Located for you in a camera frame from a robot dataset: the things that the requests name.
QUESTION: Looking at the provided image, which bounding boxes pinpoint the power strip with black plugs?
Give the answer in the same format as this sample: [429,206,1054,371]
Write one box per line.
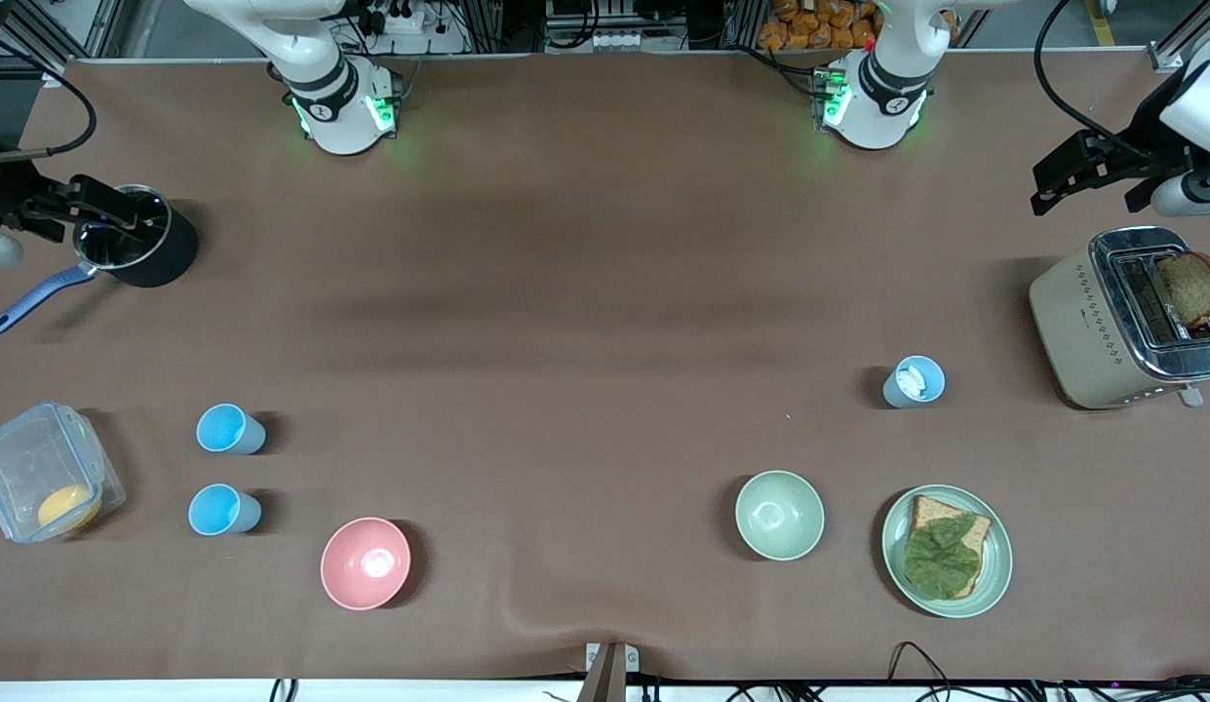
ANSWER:
[356,0,442,36]

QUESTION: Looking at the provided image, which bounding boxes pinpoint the green lettuce leaf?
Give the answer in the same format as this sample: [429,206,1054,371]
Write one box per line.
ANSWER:
[902,514,984,601]

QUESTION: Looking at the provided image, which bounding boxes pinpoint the metal table edge clamp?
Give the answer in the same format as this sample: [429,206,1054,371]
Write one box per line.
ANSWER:
[576,641,641,702]

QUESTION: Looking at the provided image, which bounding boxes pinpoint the beige and chrome toaster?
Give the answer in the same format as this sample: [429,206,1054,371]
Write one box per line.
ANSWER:
[1028,226,1210,411]

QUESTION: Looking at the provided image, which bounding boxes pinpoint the pale green bowl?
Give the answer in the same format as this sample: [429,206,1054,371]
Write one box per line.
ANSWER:
[734,470,826,563]

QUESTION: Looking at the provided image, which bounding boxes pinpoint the bag of orange snacks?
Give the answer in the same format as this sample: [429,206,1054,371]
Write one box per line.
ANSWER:
[757,0,883,53]

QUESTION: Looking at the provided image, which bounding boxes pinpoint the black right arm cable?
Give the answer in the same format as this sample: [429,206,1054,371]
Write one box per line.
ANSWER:
[0,37,98,163]

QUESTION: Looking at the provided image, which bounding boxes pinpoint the pale green plate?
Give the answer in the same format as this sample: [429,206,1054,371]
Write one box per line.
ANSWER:
[880,484,1014,620]

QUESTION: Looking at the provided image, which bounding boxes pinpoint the blue cup with white paper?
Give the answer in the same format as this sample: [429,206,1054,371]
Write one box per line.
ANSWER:
[881,355,947,410]

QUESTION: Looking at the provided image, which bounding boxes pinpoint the brown toast slice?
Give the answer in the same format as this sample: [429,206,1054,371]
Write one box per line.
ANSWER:
[1154,251,1210,331]

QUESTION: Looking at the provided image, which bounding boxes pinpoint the pink bowl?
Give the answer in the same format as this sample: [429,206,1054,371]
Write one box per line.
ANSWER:
[320,517,412,612]

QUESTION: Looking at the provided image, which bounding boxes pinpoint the black pot with blue handle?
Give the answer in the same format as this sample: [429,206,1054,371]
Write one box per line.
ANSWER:
[0,184,199,336]

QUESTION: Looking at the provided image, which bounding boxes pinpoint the orange round fruit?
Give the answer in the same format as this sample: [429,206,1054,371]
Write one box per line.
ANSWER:
[37,485,102,533]

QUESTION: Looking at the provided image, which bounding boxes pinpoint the clear plastic food container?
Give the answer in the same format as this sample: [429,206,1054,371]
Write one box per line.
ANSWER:
[0,401,128,544]

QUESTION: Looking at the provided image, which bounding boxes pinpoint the black looped floor cable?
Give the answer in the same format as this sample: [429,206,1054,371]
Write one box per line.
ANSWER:
[886,641,958,702]

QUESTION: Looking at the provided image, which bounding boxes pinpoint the brown bread slice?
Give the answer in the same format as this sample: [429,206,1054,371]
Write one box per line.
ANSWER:
[904,494,994,600]

